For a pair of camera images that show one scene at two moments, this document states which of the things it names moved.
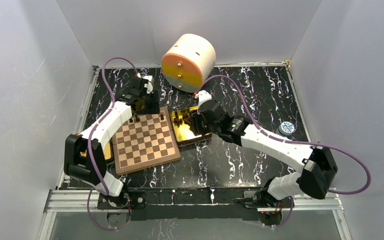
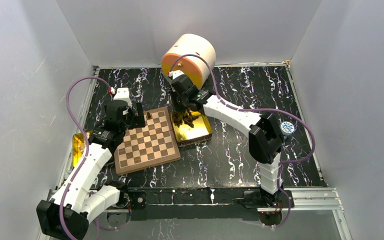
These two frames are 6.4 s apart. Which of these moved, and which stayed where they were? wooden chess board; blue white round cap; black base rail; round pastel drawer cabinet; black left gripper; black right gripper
Moved: black right gripper; black left gripper
Stayed: black base rail; blue white round cap; wooden chess board; round pastel drawer cabinet
